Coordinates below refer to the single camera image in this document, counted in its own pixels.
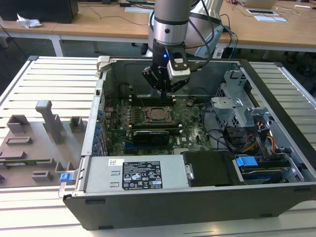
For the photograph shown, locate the black computer box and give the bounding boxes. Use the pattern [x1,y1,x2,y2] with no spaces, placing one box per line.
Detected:
[0,0,79,24]

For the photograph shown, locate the orange power wire bundle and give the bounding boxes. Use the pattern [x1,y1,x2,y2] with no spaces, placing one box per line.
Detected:
[243,142,260,153]

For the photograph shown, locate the silver laptop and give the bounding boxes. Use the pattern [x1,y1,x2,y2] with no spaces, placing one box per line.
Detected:
[240,0,278,7]

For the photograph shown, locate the black and grey PC case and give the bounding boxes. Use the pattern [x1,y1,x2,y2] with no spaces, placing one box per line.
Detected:
[58,55,316,232]

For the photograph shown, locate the metal socket cover frame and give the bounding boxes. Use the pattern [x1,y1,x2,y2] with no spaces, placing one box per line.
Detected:
[145,107,173,123]

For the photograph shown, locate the metal handle bracket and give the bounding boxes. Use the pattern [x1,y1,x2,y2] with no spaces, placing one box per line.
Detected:
[184,163,196,181]

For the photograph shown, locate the white paper sheet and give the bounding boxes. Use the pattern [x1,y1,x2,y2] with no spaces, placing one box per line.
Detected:
[124,6,155,13]
[254,15,289,23]

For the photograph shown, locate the blue expansion slot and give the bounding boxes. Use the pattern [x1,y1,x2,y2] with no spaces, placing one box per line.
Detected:
[124,144,160,153]

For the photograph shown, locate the black internal cable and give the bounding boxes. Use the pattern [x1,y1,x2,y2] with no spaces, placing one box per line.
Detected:
[200,102,237,152]

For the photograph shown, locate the hard disk in blue carrier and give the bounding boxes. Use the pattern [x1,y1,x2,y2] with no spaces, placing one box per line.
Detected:
[233,155,291,185]

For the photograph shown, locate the wooden desk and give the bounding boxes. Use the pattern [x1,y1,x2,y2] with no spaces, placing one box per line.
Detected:
[53,0,316,54]
[0,19,61,57]

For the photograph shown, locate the black graphics card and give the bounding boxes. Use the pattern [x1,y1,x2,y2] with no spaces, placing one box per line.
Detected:
[132,129,171,147]

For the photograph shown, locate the CPU socket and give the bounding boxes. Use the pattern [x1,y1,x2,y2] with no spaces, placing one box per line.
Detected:
[144,106,175,125]

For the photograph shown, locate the crumpled white paper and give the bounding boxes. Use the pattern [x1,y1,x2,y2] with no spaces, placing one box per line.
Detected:
[16,12,42,28]

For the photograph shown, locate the grey power supply box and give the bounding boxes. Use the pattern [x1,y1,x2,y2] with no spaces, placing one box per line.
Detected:
[78,155,190,194]

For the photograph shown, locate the blue cable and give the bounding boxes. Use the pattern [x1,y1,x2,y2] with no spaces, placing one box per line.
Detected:
[222,23,239,59]

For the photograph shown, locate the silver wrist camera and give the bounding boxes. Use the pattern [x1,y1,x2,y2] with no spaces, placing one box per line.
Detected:
[166,46,192,83]

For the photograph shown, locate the metal drive cage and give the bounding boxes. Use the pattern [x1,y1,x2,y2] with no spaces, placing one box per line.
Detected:
[211,70,274,129]

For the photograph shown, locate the yellow power wire bundle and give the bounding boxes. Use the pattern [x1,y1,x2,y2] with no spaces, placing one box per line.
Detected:
[265,132,276,153]

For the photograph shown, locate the black plastic cover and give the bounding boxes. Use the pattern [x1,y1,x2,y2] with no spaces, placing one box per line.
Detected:
[181,151,246,187]

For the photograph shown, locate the silver-topped CPU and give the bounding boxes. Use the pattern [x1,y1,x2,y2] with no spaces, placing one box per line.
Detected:
[150,109,166,119]

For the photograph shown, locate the green RAM stick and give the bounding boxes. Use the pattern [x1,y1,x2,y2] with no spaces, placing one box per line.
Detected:
[0,159,51,166]

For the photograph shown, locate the RAM slot with white clips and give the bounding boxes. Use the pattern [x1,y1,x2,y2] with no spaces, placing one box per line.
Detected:
[128,93,176,100]
[128,98,176,105]

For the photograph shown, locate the black disk bay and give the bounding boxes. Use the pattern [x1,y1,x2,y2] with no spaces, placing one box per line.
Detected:
[222,124,292,171]

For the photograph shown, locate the blue case latch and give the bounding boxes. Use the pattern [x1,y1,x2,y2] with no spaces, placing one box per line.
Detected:
[60,173,75,184]

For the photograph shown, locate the green motherboard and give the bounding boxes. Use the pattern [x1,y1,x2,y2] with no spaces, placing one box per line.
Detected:
[103,95,216,157]

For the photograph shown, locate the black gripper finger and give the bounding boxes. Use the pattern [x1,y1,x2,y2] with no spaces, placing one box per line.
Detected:
[142,67,165,99]
[164,79,189,100]

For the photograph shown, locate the grey parts rack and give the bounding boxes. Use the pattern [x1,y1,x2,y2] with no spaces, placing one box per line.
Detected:
[0,100,90,185]

